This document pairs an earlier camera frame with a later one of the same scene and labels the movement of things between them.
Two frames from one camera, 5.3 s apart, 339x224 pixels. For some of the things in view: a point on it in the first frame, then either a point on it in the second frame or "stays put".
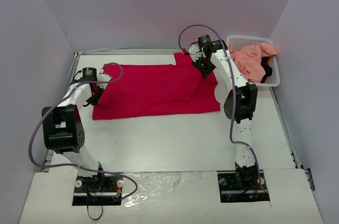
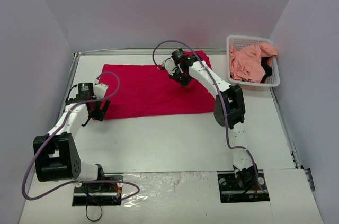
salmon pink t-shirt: (248, 59) stays put
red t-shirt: (128, 90) stays put
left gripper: (93, 98) → (100, 111)
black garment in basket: (268, 70) stays put
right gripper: (204, 68) → (181, 76)
